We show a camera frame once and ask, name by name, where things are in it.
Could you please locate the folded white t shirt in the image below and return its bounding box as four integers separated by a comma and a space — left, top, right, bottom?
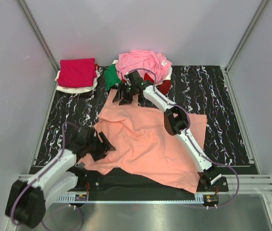
55, 71, 100, 94

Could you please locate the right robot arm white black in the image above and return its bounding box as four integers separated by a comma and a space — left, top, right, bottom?
113, 69, 222, 191

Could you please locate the grey slotted cable duct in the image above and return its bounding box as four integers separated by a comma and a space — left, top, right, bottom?
55, 192, 204, 204

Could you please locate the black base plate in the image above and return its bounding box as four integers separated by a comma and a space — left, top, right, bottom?
51, 166, 228, 194

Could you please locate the folded red t shirt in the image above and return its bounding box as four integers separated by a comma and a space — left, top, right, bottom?
94, 64, 99, 71

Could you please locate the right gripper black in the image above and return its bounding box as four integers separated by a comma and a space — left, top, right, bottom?
112, 83, 136, 106

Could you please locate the right aluminium frame post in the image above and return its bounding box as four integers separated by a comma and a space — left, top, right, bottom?
224, 0, 271, 72

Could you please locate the light pink t shirt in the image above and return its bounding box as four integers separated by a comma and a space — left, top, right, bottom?
115, 50, 172, 84

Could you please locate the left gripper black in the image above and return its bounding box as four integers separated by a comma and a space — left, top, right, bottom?
86, 132, 115, 161

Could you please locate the salmon orange t shirt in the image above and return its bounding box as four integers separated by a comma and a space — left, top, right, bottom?
81, 89, 199, 193

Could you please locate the left aluminium frame post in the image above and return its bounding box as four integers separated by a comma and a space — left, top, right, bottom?
17, 0, 60, 71

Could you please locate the aluminium frame post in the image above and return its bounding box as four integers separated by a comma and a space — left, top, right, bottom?
17, 0, 60, 71
224, 0, 271, 72

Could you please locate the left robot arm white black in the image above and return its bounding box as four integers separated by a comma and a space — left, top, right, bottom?
5, 127, 115, 228

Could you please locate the green t shirt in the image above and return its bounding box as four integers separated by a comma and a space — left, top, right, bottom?
104, 64, 122, 90

